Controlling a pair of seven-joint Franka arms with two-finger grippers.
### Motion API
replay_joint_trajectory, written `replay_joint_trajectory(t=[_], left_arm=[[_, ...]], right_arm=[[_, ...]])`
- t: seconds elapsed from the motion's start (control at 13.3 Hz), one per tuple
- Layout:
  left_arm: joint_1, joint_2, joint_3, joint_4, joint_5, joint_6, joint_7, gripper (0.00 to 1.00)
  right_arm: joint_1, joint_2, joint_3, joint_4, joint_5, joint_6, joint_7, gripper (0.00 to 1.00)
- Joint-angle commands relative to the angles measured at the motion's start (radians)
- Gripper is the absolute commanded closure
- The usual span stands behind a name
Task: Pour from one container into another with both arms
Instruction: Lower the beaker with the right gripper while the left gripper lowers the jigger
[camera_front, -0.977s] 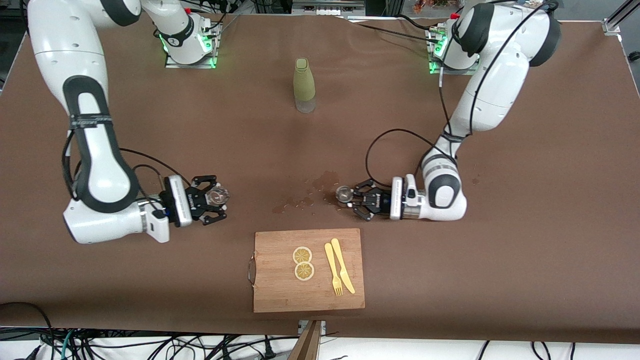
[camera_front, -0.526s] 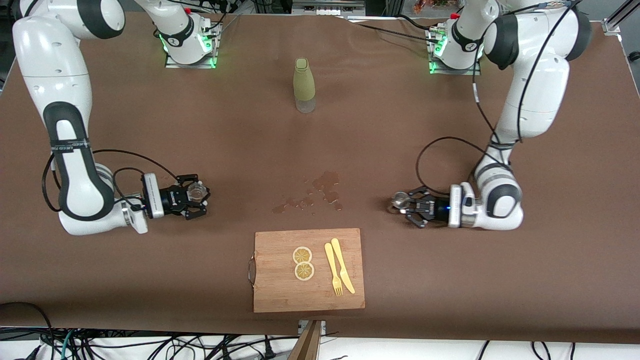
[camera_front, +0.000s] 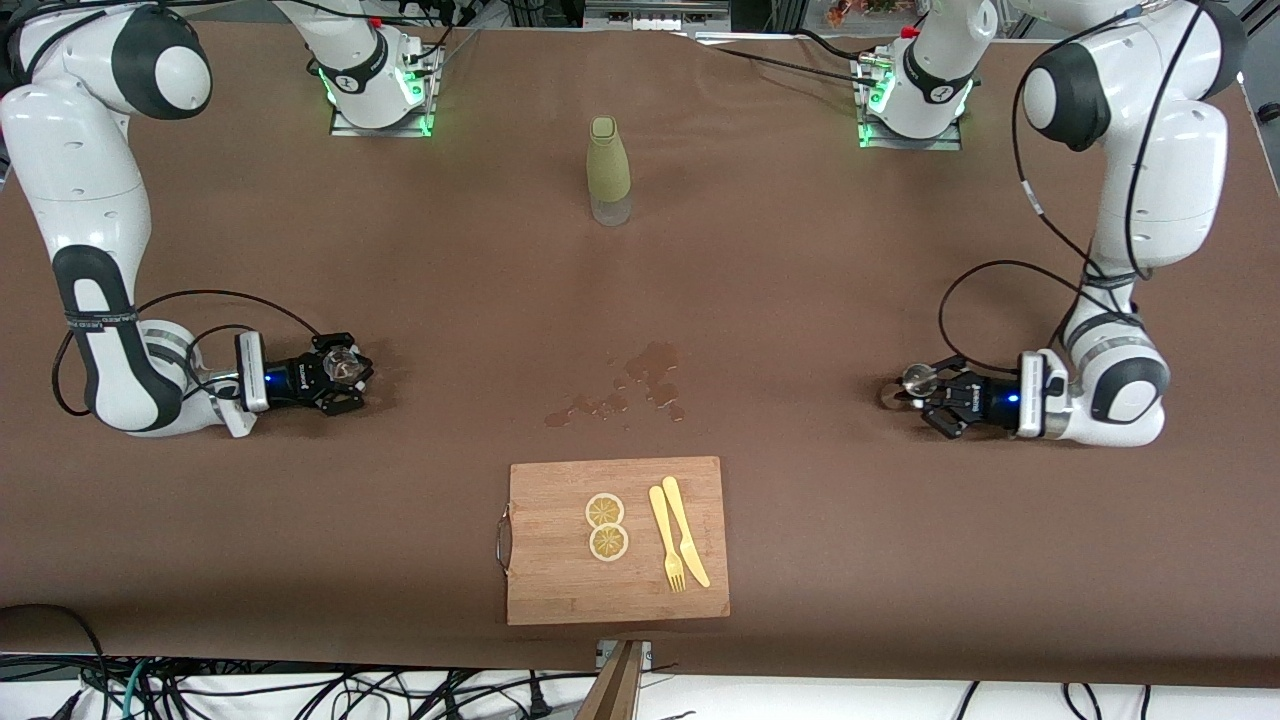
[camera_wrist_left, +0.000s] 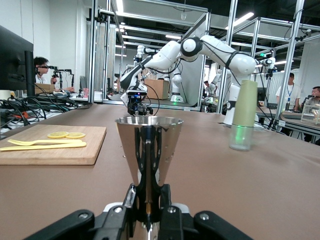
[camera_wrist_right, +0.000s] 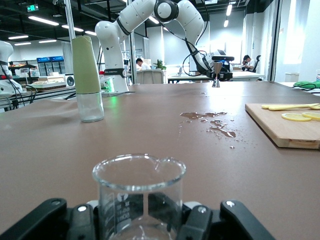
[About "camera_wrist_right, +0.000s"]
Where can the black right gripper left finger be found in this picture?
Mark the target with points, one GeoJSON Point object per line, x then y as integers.
{"type": "Point", "coordinates": [45, 222]}

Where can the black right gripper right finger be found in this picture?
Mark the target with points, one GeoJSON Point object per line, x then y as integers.
{"type": "Point", "coordinates": [237, 225]}

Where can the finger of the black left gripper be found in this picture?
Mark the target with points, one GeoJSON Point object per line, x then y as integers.
{"type": "Point", "coordinates": [213, 76]}
{"type": "Point", "coordinates": [221, 77]}

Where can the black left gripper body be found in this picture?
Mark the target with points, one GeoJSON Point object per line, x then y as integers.
{"type": "Point", "coordinates": [228, 75]}

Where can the steel double jigger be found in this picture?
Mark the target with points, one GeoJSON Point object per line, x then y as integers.
{"type": "Point", "coordinates": [217, 67]}

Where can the clear glass measuring beaker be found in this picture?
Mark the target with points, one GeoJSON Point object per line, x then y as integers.
{"type": "Point", "coordinates": [117, 200]}

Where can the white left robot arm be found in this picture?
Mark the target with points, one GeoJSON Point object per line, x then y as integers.
{"type": "Point", "coordinates": [110, 45]}

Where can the white office desk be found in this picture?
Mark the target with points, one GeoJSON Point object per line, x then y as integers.
{"type": "Point", "coordinates": [245, 75]}

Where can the seated person white shirt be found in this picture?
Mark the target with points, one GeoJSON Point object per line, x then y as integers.
{"type": "Point", "coordinates": [143, 65]}
{"type": "Point", "coordinates": [250, 63]}

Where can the black office chair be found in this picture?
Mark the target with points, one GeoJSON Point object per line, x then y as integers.
{"type": "Point", "coordinates": [258, 62]}

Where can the brown liquid spill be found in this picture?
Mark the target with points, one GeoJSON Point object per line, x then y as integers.
{"type": "Point", "coordinates": [197, 115]}

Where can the yellow plastic knife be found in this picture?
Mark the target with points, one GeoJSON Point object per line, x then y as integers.
{"type": "Point", "coordinates": [265, 106]}

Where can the ceiling strip light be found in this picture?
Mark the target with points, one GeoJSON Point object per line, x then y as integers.
{"type": "Point", "coordinates": [43, 20]}
{"type": "Point", "coordinates": [226, 23]}
{"type": "Point", "coordinates": [47, 41]}
{"type": "Point", "coordinates": [72, 28]}
{"type": "Point", "coordinates": [18, 37]}
{"type": "Point", "coordinates": [229, 10]}

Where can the green potted plant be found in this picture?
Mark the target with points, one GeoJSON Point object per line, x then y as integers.
{"type": "Point", "coordinates": [160, 65]}

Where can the white mesh office chair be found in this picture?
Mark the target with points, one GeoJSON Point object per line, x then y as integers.
{"type": "Point", "coordinates": [150, 76]}

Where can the white waste bin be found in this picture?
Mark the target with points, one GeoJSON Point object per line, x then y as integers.
{"type": "Point", "coordinates": [292, 77]}

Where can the yellow plastic fork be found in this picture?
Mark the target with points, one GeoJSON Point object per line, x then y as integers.
{"type": "Point", "coordinates": [287, 108]}

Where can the green cloth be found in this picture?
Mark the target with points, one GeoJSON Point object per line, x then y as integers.
{"type": "Point", "coordinates": [307, 83]}

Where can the lemon slice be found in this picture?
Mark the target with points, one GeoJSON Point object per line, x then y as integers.
{"type": "Point", "coordinates": [312, 115]}
{"type": "Point", "coordinates": [296, 117]}

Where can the wooden cutting board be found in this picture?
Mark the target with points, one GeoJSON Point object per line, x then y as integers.
{"type": "Point", "coordinates": [287, 130]}

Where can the brown table cover sheet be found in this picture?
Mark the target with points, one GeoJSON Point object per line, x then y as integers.
{"type": "Point", "coordinates": [150, 135]}

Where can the green sleeved glass bottle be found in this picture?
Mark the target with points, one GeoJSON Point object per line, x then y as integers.
{"type": "Point", "coordinates": [85, 75]}

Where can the white round door appliance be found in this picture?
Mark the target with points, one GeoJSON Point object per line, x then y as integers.
{"type": "Point", "coordinates": [70, 80]}

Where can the background white robot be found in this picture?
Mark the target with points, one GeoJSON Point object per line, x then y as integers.
{"type": "Point", "coordinates": [6, 75]}

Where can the glass door display fridge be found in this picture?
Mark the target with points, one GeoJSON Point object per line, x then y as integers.
{"type": "Point", "coordinates": [51, 65]}

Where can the green exit sign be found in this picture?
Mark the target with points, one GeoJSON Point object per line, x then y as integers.
{"type": "Point", "coordinates": [33, 8]}

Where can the aluminium frame post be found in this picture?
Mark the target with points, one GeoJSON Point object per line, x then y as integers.
{"type": "Point", "coordinates": [70, 20]}
{"type": "Point", "coordinates": [132, 50]}

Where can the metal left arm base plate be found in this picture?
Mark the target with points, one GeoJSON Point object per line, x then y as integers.
{"type": "Point", "coordinates": [122, 94]}

